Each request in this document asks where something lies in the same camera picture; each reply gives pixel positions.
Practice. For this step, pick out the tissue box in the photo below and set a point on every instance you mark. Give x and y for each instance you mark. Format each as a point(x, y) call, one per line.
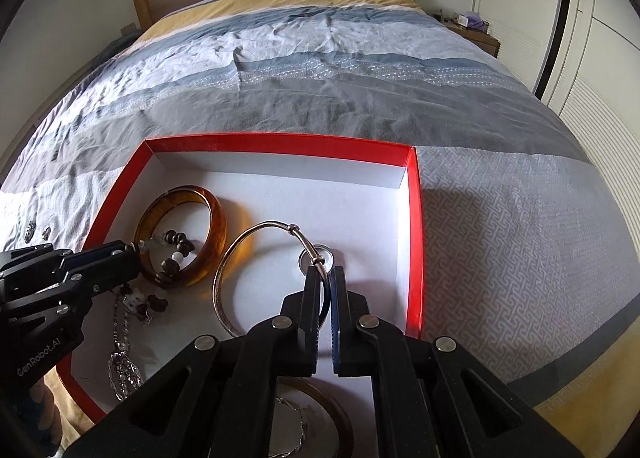
point(472, 21)

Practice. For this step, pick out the wooden nightstand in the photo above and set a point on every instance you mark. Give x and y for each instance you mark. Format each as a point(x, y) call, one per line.
point(482, 40)

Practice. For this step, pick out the wooden bangle with chain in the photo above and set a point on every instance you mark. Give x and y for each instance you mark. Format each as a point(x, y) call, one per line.
point(308, 422)

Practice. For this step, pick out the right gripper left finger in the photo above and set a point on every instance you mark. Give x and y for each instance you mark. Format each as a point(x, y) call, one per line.
point(300, 354)

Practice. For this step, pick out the red jewelry box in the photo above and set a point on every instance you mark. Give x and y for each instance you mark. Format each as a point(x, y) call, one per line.
point(358, 198)

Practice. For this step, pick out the amber bangle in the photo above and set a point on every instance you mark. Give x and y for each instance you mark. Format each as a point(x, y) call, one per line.
point(196, 264)

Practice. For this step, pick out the striped bed duvet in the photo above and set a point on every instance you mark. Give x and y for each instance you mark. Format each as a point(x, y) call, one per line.
point(529, 263)

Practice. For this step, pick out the silver bangle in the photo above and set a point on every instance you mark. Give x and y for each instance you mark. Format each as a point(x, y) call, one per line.
point(262, 265)

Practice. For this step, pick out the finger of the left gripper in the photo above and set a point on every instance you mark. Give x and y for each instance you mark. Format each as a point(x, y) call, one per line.
point(115, 261)
point(107, 282)

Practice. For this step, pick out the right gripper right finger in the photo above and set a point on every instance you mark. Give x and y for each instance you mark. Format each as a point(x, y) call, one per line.
point(347, 308)

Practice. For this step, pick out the white wardrobe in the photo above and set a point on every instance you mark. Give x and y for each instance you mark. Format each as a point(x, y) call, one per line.
point(581, 59)

